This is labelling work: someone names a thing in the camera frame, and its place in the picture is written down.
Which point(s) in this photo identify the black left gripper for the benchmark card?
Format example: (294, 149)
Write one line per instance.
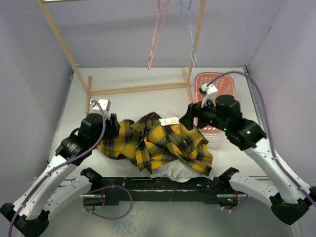
(113, 120)

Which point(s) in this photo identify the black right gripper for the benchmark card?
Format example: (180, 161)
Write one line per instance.
(194, 110)

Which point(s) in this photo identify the yellow plaid flannel shirt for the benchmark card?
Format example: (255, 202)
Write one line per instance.
(149, 145)

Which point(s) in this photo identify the white collared shirt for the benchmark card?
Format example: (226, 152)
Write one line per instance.
(177, 171)

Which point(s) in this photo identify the light blue wire hanger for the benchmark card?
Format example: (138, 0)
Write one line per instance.
(186, 17)

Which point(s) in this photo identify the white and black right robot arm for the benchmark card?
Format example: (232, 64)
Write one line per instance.
(289, 197)

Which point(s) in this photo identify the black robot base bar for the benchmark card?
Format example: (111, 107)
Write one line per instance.
(161, 189)

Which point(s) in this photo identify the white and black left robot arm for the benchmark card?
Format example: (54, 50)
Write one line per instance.
(33, 211)

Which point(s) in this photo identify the wooden clothes rack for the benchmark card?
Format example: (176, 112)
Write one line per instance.
(108, 44)

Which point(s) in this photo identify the pink plastic laundry basket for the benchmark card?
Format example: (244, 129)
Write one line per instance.
(225, 86)

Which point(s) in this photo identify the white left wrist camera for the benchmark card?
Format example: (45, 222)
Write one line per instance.
(101, 105)

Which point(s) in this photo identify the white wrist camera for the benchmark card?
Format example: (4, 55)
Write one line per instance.
(209, 93)
(101, 105)

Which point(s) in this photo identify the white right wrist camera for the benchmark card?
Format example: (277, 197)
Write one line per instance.
(209, 93)

